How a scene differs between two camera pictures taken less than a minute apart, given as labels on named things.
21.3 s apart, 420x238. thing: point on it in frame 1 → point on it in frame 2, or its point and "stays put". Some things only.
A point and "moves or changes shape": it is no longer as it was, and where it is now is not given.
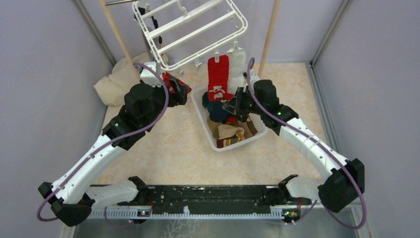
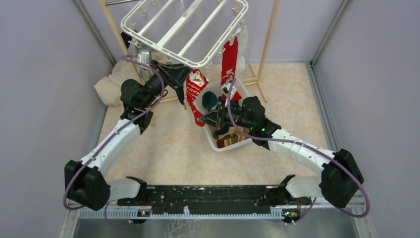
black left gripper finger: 234,105 → 215,118
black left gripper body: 168,100 → 154,87
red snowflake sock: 166,77 moves or changes shape
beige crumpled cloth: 123,73 stays put
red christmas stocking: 218,79 → 229,61
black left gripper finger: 180,95 → 175,74
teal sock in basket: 209,105 stays put
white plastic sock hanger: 178,32 moves or changes shape
